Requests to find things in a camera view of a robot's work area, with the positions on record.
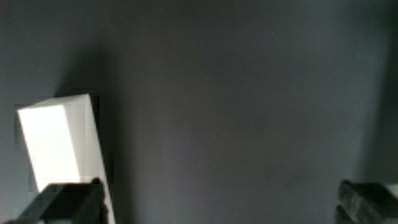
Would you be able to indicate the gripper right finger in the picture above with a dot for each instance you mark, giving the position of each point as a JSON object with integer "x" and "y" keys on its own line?
{"x": 368, "y": 203}

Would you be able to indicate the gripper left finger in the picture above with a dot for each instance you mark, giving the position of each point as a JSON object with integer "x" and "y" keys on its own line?
{"x": 68, "y": 204}

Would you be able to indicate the white table leg far left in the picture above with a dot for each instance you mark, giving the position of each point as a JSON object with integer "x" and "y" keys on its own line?
{"x": 63, "y": 143}

